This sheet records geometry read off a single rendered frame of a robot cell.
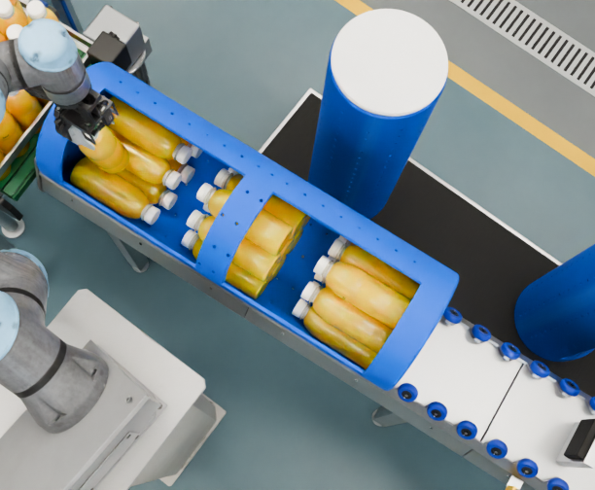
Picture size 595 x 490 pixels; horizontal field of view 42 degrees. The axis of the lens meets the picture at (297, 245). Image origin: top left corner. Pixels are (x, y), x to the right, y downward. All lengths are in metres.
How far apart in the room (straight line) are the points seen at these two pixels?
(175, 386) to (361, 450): 1.26
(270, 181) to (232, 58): 1.53
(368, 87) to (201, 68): 1.28
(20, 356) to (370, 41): 1.08
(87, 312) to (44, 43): 0.59
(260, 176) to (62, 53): 0.51
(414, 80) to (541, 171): 1.25
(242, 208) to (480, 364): 0.67
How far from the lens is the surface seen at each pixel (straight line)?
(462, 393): 1.82
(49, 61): 1.22
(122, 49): 1.95
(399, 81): 1.87
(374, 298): 1.54
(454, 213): 2.73
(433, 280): 1.54
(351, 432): 2.70
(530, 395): 1.86
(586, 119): 3.19
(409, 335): 1.50
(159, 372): 1.55
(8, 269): 1.43
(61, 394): 1.36
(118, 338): 1.57
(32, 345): 1.33
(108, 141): 1.58
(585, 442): 1.74
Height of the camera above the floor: 2.68
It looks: 75 degrees down
